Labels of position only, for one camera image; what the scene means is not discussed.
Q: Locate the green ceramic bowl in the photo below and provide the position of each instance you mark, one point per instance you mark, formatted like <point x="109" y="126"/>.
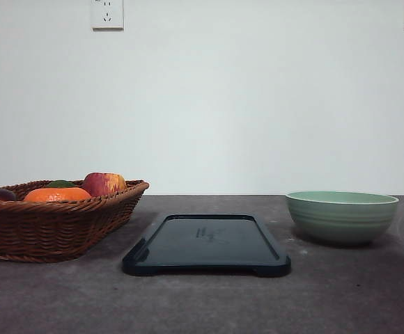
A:
<point x="341" y="217"/>

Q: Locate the brown wicker basket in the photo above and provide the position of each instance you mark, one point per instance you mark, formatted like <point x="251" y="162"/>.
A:
<point x="59" y="223"/>

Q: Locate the dark blue rectangular tray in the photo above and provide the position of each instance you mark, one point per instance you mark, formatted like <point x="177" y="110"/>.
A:
<point x="207" y="244"/>

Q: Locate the red yellow apple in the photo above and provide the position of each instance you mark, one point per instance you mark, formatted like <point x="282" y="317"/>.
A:
<point x="101" y="184"/>

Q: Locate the green avocado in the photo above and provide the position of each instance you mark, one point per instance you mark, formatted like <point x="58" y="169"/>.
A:
<point x="61" y="184"/>

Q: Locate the orange fruit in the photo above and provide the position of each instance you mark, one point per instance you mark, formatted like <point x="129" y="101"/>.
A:
<point x="56" y="194"/>

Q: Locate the white wall socket left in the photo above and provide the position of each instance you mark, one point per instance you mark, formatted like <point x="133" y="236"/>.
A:
<point x="107" y="16"/>

